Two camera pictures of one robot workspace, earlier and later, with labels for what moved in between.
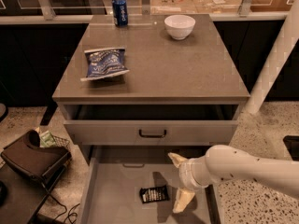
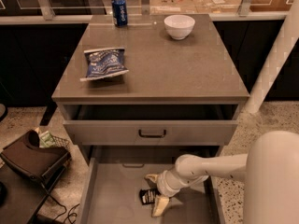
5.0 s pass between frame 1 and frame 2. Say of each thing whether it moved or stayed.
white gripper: moved
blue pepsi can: stayed
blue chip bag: stayed
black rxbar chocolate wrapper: stayed
